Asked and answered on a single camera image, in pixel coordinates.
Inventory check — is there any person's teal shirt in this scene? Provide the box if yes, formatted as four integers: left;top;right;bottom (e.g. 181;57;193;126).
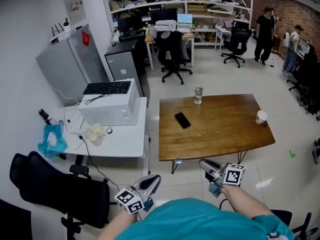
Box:
114;197;296;240

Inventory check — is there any black monitor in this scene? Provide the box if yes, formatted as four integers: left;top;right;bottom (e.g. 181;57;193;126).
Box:
149;7;179;26
117;16;144;34

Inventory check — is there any white side desk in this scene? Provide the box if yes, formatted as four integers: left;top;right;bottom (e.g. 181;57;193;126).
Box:
214;24;235;57

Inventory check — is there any black computer cabinet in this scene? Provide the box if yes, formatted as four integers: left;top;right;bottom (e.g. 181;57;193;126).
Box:
104;39;151;108

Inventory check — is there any white box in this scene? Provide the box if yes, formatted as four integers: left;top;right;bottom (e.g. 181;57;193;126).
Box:
77;78;141;127

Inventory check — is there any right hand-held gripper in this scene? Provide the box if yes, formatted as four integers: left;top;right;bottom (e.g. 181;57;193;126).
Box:
199;158;246;199

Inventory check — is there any white router with antennas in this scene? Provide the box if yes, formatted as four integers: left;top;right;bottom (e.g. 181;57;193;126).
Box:
48;22;74;45

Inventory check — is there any cluster of white cups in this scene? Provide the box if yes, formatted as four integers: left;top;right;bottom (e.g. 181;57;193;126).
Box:
85;123;106;147

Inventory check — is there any teal plastic bag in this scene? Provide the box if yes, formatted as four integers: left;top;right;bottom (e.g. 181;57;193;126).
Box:
37;123;69;159

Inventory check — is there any wall poster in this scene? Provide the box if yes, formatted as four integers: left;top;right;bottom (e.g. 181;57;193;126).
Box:
61;0;88;26

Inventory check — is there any brown wooden table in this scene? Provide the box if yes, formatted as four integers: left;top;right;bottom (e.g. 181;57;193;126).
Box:
158;93;276;175

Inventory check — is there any black smartphone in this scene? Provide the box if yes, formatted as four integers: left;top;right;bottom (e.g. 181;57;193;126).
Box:
174;111;192;130

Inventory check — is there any black bottle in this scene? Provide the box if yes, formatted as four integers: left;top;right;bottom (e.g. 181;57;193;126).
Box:
38;108;60;126

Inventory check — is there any black office chair with clothes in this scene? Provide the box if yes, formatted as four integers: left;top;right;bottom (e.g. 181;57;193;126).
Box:
152;20;194;86

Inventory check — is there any black power cable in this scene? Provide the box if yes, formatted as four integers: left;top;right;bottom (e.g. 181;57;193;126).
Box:
78;134;121;193

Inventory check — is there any person's right forearm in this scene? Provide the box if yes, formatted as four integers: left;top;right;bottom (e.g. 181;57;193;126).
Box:
220;183;275;220

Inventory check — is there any person's left forearm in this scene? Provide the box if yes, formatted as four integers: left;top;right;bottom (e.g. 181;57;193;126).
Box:
97;209;139;240

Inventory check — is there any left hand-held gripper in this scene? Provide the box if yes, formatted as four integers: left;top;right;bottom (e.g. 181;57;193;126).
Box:
114;174;162;215

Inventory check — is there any white shelving unit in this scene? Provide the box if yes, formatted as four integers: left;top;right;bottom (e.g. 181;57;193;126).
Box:
103;0;255;47

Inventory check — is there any grey fridge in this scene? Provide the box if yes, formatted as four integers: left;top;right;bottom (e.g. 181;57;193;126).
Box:
35;23;110;108

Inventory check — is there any white paper cup container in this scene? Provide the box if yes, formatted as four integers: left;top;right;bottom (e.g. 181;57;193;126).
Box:
255;110;268;125

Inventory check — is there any row of black chairs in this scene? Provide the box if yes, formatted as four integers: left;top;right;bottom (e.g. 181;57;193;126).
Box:
286;45;320;122

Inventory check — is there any laptop with bright screen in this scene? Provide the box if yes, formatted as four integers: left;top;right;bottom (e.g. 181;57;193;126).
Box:
176;13;194;25

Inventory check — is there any black mesh office chair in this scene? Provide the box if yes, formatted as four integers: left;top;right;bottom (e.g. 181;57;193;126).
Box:
9;150;111;240

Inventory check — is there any black keyboard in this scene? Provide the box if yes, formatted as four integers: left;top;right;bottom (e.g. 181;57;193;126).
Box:
82;80;132;96

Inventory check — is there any clear water bottle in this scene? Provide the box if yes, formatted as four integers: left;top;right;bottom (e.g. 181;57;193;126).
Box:
193;85;204;106

